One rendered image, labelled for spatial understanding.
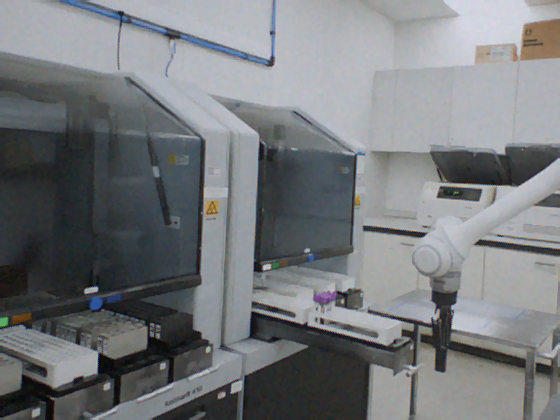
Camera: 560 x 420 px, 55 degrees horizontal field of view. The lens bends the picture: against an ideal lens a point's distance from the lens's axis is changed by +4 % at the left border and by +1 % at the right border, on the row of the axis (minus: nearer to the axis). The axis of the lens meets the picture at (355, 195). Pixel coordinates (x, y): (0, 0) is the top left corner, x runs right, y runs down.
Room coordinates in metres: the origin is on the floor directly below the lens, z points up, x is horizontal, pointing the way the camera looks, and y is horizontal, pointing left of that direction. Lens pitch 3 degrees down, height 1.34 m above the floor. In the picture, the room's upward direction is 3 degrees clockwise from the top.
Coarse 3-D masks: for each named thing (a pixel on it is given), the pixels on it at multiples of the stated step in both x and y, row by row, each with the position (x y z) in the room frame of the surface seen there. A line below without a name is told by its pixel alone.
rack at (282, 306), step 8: (256, 296) 1.83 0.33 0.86; (264, 296) 1.84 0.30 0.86; (272, 296) 1.84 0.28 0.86; (280, 296) 1.84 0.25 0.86; (288, 296) 1.85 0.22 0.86; (256, 304) 1.86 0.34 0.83; (264, 304) 1.78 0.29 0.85; (272, 304) 1.76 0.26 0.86; (280, 304) 1.75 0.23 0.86; (288, 304) 1.75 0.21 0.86; (296, 304) 1.76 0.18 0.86; (304, 304) 1.75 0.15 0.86; (312, 304) 1.76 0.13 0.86; (264, 312) 1.78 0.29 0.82; (272, 312) 1.83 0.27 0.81; (280, 312) 1.84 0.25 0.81; (288, 312) 1.85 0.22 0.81; (296, 312) 1.71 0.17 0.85; (304, 312) 1.70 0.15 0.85; (296, 320) 1.71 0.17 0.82; (304, 320) 1.70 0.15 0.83
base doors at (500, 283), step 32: (384, 256) 4.18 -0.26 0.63; (480, 256) 3.77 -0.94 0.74; (512, 256) 3.65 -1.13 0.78; (544, 256) 3.53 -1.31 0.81; (384, 288) 4.18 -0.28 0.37; (416, 288) 4.03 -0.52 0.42; (480, 288) 3.76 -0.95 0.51; (512, 288) 3.64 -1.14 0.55; (544, 288) 3.52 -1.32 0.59; (512, 352) 3.63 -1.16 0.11; (544, 352) 3.51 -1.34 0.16
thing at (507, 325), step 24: (384, 312) 1.87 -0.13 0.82; (408, 312) 1.89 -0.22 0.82; (432, 312) 1.91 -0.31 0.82; (456, 312) 1.93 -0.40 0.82; (480, 312) 1.95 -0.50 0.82; (504, 312) 1.97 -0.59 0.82; (528, 312) 1.99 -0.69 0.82; (480, 336) 1.68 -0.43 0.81; (504, 336) 1.67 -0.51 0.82; (528, 336) 1.69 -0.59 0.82; (552, 336) 1.97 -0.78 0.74; (528, 360) 1.61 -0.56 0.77; (552, 360) 1.97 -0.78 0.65; (528, 384) 1.60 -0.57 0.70; (552, 384) 1.96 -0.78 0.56; (528, 408) 1.60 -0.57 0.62
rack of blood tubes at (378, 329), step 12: (312, 312) 1.67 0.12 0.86; (336, 312) 1.68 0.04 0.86; (348, 312) 1.69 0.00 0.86; (360, 312) 1.69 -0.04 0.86; (312, 324) 1.67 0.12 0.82; (336, 324) 1.67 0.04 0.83; (348, 324) 1.60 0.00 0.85; (360, 324) 1.58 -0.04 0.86; (372, 324) 1.57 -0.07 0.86; (384, 324) 1.57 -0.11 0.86; (396, 324) 1.58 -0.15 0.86; (360, 336) 1.58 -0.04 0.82; (372, 336) 1.63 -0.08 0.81; (384, 336) 1.53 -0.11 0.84; (396, 336) 1.58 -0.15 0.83
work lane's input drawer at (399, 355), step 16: (256, 320) 1.78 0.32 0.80; (272, 320) 1.75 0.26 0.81; (288, 320) 1.72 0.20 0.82; (272, 336) 1.74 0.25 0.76; (288, 336) 1.70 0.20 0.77; (304, 336) 1.67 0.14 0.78; (320, 336) 1.63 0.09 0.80; (336, 336) 1.61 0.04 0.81; (352, 336) 1.59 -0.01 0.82; (336, 352) 1.60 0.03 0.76; (352, 352) 1.57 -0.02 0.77; (368, 352) 1.54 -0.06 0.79; (384, 352) 1.51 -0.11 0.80; (400, 352) 1.53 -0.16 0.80; (400, 368) 1.53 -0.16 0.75; (416, 368) 1.53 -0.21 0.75
